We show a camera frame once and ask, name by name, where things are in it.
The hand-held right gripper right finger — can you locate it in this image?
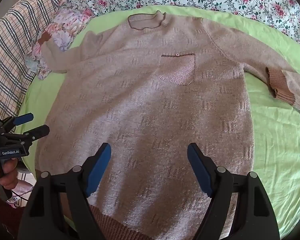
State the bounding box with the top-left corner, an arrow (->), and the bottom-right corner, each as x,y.
187,142 -> 282,240

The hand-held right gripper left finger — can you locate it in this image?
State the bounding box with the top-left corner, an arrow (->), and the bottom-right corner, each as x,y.
17,142 -> 112,240

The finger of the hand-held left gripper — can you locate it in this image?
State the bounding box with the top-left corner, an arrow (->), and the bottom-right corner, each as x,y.
0,113 -> 34,131
5,124 -> 50,143

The beige knit sweater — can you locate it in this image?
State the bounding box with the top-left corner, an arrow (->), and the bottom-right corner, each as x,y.
35,11 -> 300,240

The person's left hand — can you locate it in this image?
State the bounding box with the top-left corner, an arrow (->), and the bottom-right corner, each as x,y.
0,159 -> 19,198

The dark red cloth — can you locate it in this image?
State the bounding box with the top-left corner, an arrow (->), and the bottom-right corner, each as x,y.
0,195 -> 25,240

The light green blanket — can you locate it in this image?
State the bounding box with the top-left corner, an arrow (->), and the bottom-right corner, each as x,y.
15,5 -> 300,240

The plaid cloth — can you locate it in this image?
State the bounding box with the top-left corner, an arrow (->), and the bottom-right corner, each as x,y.
0,0 -> 68,120

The pastel floral garment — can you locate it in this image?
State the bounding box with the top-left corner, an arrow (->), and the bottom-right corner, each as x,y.
25,7 -> 94,80

